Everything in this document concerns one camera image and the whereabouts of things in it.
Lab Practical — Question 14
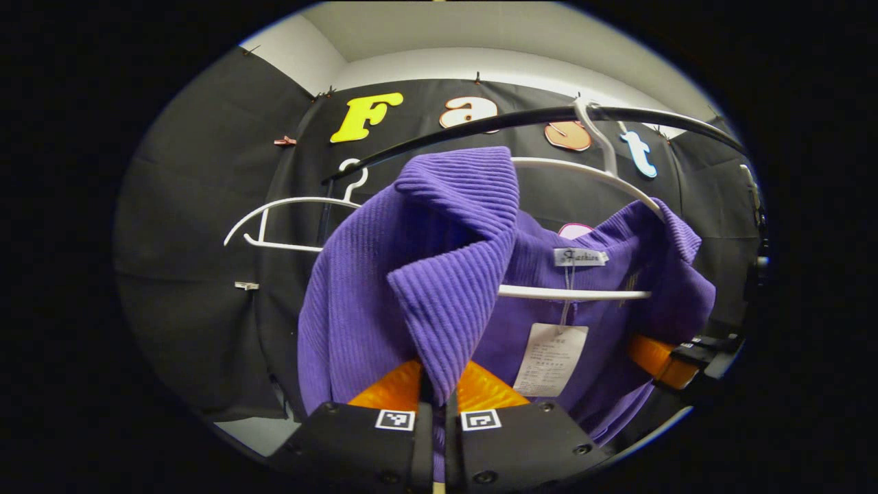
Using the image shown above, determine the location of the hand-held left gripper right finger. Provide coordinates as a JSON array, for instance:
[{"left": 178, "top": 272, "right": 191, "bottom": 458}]
[{"left": 446, "top": 360, "right": 611, "bottom": 494}]

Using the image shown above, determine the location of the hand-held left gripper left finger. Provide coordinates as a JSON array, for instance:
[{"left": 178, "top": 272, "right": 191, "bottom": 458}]
[{"left": 271, "top": 358, "right": 434, "bottom": 494}]

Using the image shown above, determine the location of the purple ribbed jacket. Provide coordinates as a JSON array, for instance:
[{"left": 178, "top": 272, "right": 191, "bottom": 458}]
[{"left": 297, "top": 145, "right": 716, "bottom": 481}]

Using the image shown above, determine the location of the white plastic hanger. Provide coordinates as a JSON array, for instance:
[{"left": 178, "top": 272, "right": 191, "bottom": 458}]
[
  {"left": 499, "top": 96, "right": 665, "bottom": 303},
  {"left": 224, "top": 159, "right": 371, "bottom": 253}
]

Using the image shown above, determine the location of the black clothes rack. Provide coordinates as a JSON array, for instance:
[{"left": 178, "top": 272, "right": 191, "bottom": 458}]
[{"left": 319, "top": 105, "right": 748, "bottom": 249}]

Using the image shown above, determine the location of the black backdrop cloth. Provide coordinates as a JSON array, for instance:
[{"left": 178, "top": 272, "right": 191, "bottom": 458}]
[{"left": 113, "top": 47, "right": 769, "bottom": 423}]

